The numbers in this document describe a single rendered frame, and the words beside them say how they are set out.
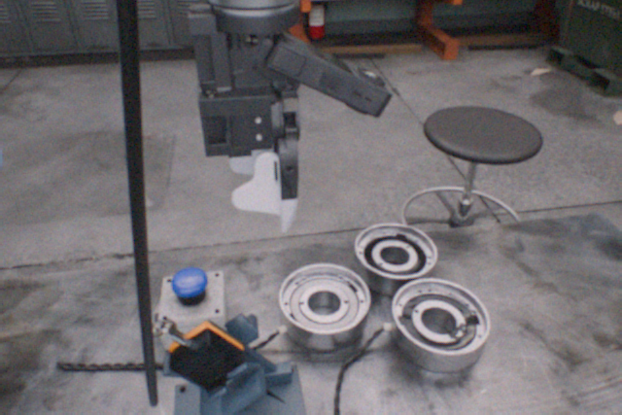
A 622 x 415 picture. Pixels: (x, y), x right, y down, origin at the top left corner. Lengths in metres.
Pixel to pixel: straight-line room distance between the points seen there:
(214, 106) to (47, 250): 1.79
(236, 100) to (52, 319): 0.39
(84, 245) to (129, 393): 1.55
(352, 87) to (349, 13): 3.97
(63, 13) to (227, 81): 3.50
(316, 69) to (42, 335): 0.45
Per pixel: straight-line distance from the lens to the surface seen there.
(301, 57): 0.39
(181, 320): 0.55
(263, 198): 0.44
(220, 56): 0.39
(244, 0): 0.36
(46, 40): 3.97
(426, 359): 0.54
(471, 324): 0.58
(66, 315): 0.67
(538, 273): 0.72
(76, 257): 2.05
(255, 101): 0.39
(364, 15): 4.40
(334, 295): 0.59
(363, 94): 0.41
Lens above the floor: 1.26
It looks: 34 degrees down
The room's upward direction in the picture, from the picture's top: straight up
